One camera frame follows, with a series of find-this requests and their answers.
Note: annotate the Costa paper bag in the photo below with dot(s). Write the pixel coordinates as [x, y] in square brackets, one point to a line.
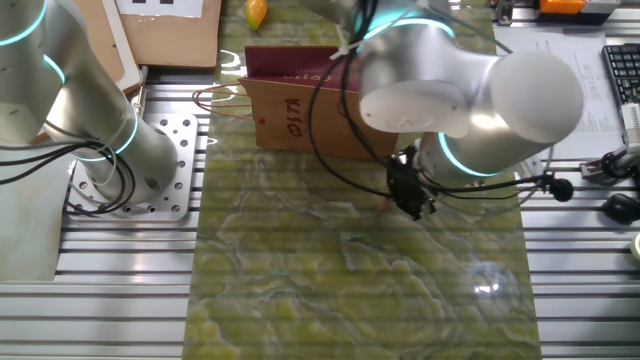
[280, 115]

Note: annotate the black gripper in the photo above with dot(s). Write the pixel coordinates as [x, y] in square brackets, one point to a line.
[407, 182]

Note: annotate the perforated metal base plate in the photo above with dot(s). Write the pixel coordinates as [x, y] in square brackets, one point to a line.
[185, 165]

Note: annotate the grey metal bracket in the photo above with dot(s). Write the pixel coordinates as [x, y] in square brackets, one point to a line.
[504, 12]

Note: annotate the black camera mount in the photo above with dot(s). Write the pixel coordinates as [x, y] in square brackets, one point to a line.
[607, 167]

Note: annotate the grey plastic block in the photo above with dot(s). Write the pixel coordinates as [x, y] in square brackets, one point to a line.
[602, 5]

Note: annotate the white tape roll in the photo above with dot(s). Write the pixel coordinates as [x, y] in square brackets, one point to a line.
[636, 247]

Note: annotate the checkerboard calibration paper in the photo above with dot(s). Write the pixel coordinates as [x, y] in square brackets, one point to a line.
[160, 7]

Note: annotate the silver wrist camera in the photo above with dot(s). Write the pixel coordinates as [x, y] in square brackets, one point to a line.
[530, 167]

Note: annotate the orange plastic block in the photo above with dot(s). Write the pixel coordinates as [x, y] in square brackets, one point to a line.
[562, 6]

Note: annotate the printed paper sheet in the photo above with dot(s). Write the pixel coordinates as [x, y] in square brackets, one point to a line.
[590, 55]
[595, 140]

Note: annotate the green marble pattern mat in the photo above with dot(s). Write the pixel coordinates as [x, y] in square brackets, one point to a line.
[350, 275]

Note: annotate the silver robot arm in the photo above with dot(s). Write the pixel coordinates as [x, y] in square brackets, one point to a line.
[450, 100]

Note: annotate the black keyboard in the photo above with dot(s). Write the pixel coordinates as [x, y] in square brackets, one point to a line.
[625, 70]

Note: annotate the white framed brown board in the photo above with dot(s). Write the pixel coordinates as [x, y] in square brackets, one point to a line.
[122, 50]

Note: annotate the brown cardboard sheet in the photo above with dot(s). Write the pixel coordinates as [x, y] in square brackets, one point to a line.
[170, 40]

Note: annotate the grey ribbed camera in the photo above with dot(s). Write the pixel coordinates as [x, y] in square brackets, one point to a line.
[631, 125]

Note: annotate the yellow toy mango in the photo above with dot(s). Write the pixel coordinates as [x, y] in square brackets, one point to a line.
[256, 14]

